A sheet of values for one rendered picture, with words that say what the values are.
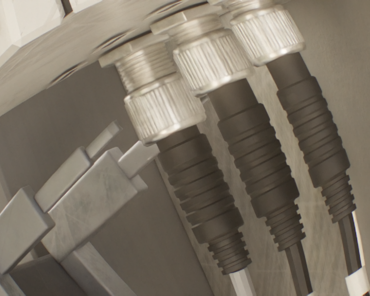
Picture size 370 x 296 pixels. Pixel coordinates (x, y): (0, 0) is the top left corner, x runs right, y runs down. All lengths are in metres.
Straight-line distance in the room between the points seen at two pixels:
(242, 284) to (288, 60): 0.09
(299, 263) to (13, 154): 0.15
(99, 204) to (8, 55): 0.21
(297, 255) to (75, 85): 0.15
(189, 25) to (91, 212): 0.09
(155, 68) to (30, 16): 0.18
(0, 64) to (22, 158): 0.25
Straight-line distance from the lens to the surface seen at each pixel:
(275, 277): 0.72
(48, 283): 0.70
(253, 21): 0.59
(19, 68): 0.55
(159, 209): 0.76
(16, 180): 0.75
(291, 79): 0.59
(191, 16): 0.62
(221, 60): 0.62
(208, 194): 0.65
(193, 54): 0.62
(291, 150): 0.69
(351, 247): 0.59
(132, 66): 0.65
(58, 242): 0.71
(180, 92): 0.65
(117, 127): 0.64
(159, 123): 0.65
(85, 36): 0.57
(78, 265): 0.71
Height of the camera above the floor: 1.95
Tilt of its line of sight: 42 degrees down
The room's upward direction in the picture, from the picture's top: 3 degrees counter-clockwise
